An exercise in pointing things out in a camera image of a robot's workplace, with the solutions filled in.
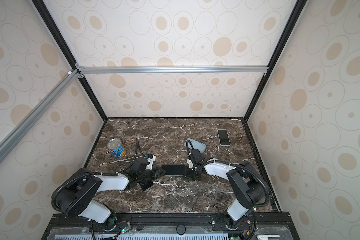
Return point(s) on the wooden stick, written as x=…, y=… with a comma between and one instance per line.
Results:
x=125, y=144

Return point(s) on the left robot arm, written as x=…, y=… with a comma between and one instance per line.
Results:
x=75, y=197

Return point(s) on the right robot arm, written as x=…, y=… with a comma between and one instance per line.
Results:
x=251, y=191

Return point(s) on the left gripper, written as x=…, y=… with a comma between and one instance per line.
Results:
x=155, y=173

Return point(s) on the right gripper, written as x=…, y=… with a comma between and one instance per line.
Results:
x=187, y=175

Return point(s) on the blue soup can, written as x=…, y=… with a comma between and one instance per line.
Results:
x=116, y=148

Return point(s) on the aluminium rail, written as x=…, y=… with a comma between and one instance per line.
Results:
x=173, y=70
x=14, y=137

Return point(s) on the aluminium rail back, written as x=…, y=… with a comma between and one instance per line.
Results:
x=173, y=70

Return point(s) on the black phone case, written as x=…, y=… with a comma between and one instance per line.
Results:
x=174, y=169

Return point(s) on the aluminium rail left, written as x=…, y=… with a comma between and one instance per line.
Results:
x=14, y=137

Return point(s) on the black base frame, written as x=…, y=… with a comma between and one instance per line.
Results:
x=209, y=226

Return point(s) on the light blue case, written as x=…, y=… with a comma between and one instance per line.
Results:
x=223, y=137
x=197, y=145

